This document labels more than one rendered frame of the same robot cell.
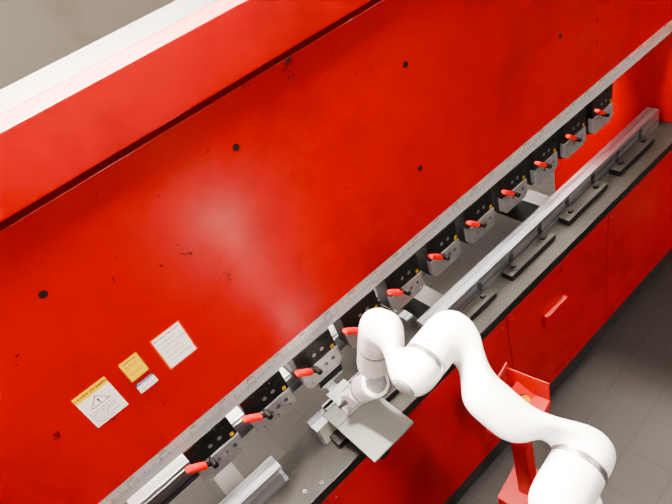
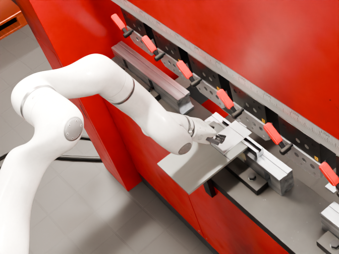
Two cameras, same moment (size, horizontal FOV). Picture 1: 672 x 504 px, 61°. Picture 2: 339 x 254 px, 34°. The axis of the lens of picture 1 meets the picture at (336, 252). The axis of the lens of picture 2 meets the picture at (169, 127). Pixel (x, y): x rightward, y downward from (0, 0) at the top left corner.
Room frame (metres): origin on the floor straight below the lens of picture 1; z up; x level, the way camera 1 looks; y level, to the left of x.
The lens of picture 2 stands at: (1.16, -1.10, 2.47)
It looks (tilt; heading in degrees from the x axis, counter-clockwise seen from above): 47 degrees down; 95
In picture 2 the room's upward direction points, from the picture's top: 20 degrees counter-clockwise
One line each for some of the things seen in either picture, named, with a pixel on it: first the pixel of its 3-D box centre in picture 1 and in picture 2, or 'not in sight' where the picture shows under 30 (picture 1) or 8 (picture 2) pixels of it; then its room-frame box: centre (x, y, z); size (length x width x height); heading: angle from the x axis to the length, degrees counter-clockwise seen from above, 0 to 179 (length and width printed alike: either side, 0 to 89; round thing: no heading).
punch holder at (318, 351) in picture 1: (311, 354); (216, 75); (1.25, 0.19, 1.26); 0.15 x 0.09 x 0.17; 117
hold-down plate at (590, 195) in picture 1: (583, 202); not in sight; (1.86, -1.10, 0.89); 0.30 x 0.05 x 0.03; 117
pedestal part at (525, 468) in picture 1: (523, 456); not in sight; (1.13, -0.41, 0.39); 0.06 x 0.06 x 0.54; 39
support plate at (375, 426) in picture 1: (367, 419); (202, 155); (1.13, 0.10, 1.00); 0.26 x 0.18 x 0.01; 27
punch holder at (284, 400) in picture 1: (262, 396); (178, 49); (1.16, 0.37, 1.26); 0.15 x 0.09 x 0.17; 117
